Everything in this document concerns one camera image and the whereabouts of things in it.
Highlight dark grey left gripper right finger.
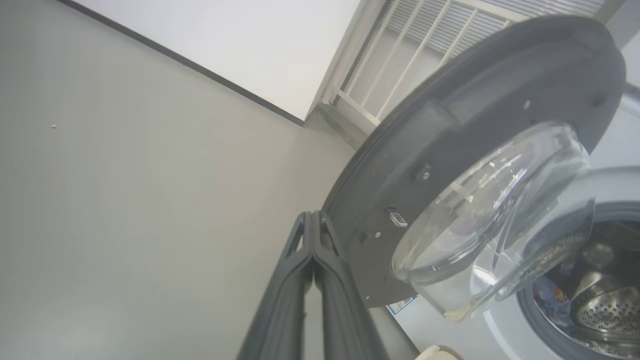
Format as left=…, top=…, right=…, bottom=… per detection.
left=312, top=211, right=391, bottom=360

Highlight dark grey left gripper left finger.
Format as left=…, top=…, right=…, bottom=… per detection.
left=237, top=211, right=315, bottom=360

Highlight blue garment with orange bears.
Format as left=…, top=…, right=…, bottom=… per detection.
left=532, top=277, right=568, bottom=321

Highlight black washer door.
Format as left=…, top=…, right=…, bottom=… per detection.
left=320, top=15, right=627, bottom=323

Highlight white front-load washing machine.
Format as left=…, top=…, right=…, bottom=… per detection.
left=387, top=30, right=640, bottom=360

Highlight grey rubber door gasket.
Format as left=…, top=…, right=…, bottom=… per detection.
left=516, top=201, right=640, bottom=360

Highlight stainless steel washing machine drum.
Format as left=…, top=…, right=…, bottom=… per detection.
left=532, top=220, right=640, bottom=358

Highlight blue and white energy label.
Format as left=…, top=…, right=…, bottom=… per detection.
left=387, top=295, right=418, bottom=316

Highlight cream perforated laundry basket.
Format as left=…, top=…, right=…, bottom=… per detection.
left=414, top=345, right=463, bottom=360

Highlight white slatted rack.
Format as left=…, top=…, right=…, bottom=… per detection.
left=305, top=0, right=531, bottom=151

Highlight white ribbed panel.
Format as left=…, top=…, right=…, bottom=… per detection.
left=385, top=0, right=608, bottom=56

